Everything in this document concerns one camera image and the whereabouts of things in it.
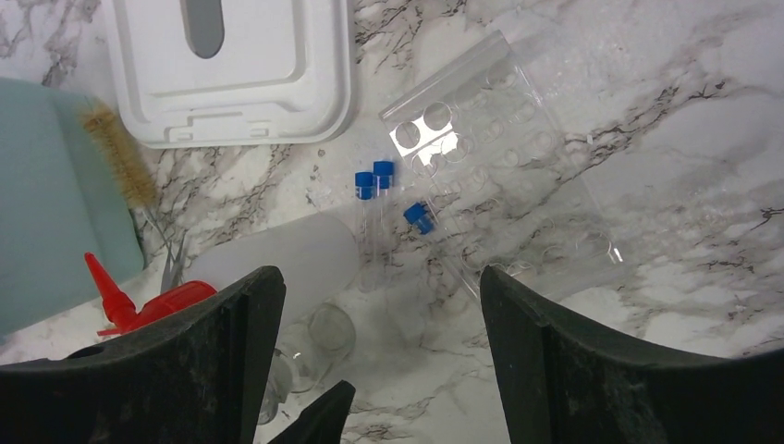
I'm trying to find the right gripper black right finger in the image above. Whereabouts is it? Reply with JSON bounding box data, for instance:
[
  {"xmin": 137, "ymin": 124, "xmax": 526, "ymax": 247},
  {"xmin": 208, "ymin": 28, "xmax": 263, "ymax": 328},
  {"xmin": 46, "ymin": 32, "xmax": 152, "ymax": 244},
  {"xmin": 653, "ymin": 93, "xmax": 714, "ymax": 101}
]
[{"xmin": 480, "ymin": 266, "xmax": 783, "ymax": 443}]

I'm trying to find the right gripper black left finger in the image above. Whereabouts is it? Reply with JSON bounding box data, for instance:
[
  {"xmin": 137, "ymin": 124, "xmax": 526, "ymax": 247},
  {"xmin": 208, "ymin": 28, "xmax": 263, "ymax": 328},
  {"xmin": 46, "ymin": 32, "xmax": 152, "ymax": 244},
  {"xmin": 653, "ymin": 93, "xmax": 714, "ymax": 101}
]
[{"xmin": 1, "ymin": 266, "xmax": 286, "ymax": 443}]

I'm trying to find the small clear glass jar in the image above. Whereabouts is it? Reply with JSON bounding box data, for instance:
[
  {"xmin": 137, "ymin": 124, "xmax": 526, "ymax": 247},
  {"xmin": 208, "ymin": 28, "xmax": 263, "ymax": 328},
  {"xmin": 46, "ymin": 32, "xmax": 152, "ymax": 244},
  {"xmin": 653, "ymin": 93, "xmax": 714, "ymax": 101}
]
[{"xmin": 257, "ymin": 303, "xmax": 356, "ymax": 426}]

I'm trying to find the white squeeze bottle red nozzle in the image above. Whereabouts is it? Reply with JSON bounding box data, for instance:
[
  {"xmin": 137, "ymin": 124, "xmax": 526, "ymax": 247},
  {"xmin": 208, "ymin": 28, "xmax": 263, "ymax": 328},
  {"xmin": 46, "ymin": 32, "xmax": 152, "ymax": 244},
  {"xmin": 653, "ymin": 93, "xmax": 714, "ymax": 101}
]
[{"xmin": 84, "ymin": 213, "xmax": 360, "ymax": 337}]

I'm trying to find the blue capped test tube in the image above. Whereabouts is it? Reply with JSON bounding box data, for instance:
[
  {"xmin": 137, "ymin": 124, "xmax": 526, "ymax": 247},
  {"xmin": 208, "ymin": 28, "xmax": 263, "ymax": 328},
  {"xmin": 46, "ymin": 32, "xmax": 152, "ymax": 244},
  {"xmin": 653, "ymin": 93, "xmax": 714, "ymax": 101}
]
[
  {"xmin": 374, "ymin": 160, "xmax": 395, "ymax": 267},
  {"xmin": 354, "ymin": 171, "xmax": 375, "ymax": 292},
  {"xmin": 403, "ymin": 202, "xmax": 435, "ymax": 236}
]

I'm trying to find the teal plastic bin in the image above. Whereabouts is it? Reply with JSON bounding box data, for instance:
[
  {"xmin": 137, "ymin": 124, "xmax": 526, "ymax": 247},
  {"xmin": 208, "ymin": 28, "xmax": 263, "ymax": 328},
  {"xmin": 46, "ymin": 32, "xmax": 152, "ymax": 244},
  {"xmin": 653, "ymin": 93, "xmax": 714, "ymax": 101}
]
[{"xmin": 1, "ymin": 78, "xmax": 145, "ymax": 335}]

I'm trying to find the clear plastic test tube rack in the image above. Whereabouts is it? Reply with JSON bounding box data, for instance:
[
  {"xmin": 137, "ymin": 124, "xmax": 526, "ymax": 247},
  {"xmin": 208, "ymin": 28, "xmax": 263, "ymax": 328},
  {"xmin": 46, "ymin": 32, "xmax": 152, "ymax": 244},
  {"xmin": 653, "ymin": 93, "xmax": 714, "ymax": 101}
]
[{"xmin": 379, "ymin": 32, "xmax": 627, "ymax": 298}]

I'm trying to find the white plastic bin lid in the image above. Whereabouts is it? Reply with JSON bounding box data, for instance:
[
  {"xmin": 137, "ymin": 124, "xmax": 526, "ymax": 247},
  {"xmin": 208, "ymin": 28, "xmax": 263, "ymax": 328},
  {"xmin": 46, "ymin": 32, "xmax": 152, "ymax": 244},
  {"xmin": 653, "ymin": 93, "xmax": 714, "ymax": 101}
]
[{"xmin": 102, "ymin": 1, "xmax": 357, "ymax": 149}]

